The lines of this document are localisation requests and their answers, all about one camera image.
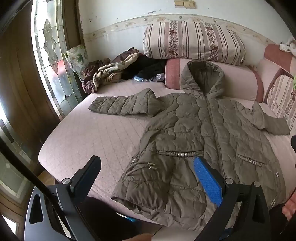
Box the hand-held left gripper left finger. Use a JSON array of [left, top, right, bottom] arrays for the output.
[[24, 155, 102, 241]]

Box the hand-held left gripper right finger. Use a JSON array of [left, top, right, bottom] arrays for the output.
[[193, 156, 272, 241]]

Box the olive green hooded puffer jacket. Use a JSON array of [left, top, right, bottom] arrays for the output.
[[88, 60, 291, 231]]

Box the striped floral cushion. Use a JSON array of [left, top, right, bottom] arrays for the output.
[[264, 68, 296, 137]]

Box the pink bolster pillow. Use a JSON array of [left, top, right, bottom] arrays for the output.
[[165, 58, 264, 102], [264, 44, 296, 73]]

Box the white cloth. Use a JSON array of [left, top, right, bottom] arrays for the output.
[[279, 38, 296, 56]]

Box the dark maroon cloth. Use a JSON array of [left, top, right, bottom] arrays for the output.
[[81, 47, 139, 94]]

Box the beige floral blanket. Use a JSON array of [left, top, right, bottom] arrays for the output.
[[92, 53, 144, 91]]

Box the blue plastic bag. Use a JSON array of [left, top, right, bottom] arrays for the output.
[[133, 73, 166, 83]]

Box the floral fabric bag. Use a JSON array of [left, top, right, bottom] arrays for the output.
[[63, 45, 89, 80]]

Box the stained glass door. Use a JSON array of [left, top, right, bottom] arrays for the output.
[[30, 0, 84, 114]]

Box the striped floral folded quilt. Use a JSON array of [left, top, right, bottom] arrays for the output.
[[142, 20, 246, 65]]

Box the black cable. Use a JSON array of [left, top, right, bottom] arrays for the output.
[[0, 137, 97, 241]]

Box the wall switch plate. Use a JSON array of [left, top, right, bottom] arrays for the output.
[[174, 0, 196, 9]]

